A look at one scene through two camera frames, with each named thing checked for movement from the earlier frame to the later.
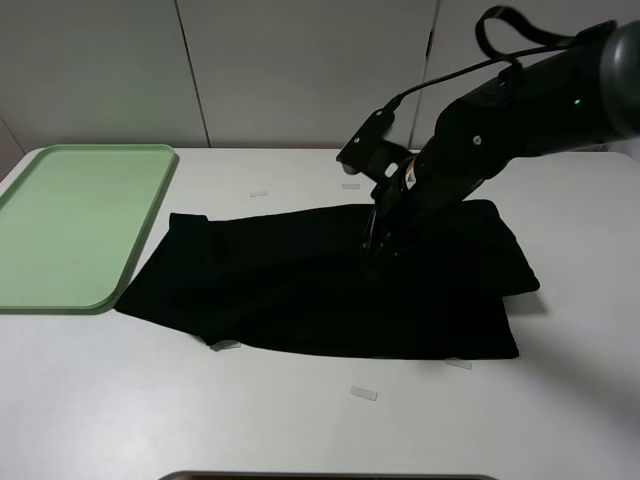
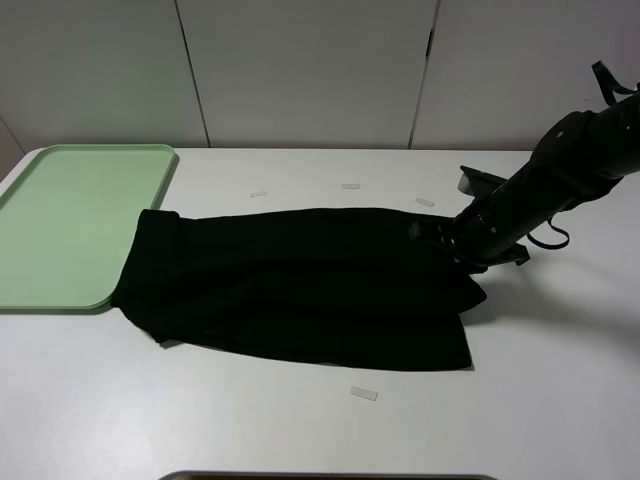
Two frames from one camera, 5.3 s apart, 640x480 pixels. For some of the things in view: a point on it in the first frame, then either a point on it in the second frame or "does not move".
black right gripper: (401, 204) -> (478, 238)
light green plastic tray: (71, 220) does not move
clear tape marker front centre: (363, 393) does not move
